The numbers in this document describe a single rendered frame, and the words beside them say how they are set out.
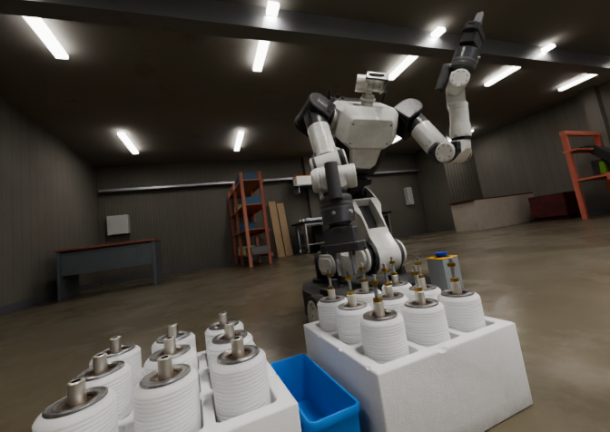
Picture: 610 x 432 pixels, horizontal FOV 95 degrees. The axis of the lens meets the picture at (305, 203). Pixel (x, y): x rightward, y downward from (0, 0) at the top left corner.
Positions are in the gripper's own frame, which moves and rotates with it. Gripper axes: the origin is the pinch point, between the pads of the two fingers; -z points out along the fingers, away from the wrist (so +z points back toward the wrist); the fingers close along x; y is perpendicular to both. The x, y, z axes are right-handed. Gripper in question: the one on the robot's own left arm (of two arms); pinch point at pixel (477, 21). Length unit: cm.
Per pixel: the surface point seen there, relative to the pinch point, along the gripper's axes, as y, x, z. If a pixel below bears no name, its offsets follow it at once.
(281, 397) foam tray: -18, 77, 108
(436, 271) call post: -18, 12, 90
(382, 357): -26, 57, 101
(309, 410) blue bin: -11, 53, 129
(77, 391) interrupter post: -1, 102, 109
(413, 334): -27, 47, 98
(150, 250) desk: 473, -84, 291
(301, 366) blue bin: -4, 51, 122
